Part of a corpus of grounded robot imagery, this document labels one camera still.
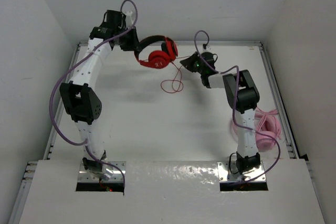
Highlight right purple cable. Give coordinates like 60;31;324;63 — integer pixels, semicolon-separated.
194;30;281;183

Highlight aluminium table frame rail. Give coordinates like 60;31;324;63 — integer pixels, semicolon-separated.
7;40;310;224

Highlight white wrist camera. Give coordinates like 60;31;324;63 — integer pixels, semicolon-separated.
125;11;136;27
202;45;212;53

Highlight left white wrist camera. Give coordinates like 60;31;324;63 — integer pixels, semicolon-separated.
125;11;136;27

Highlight red black headphones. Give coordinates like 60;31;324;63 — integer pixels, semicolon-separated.
134;35;179;69

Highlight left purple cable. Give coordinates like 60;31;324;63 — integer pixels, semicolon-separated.
49;0;139;188

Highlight purple cable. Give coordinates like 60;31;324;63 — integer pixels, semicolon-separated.
49;0;139;188
194;30;281;183

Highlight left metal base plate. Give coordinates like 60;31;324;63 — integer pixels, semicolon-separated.
77;162;123;183

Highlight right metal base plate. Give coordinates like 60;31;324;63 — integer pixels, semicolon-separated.
217;160;267;183

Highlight pink headphones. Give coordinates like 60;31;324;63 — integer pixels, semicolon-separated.
232;108;281;157

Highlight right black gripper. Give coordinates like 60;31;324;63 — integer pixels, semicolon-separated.
181;51;205;75

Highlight metal base plate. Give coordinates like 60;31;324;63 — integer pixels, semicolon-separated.
77;162;123;183
217;160;267;183

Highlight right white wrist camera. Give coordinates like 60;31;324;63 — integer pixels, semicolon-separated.
202;45;212;53

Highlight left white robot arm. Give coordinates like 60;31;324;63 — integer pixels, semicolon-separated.
59;10;138;181

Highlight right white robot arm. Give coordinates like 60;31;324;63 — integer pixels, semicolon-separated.
180;51;261;174

